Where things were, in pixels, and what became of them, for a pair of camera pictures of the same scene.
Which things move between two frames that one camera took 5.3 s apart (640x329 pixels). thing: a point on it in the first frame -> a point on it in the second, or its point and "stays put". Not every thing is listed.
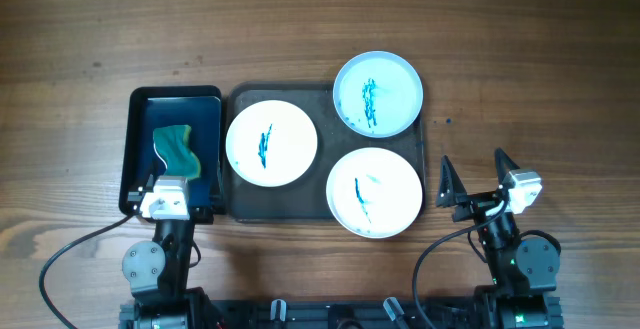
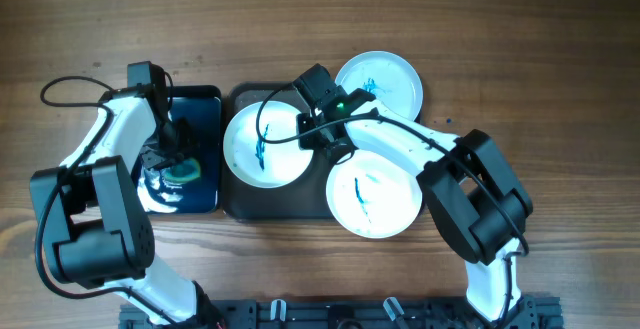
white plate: [378, 94] stays put
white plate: [271, 143] stays put
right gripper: [474, 204] -> [306, 139]
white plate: [374, 193] stays put
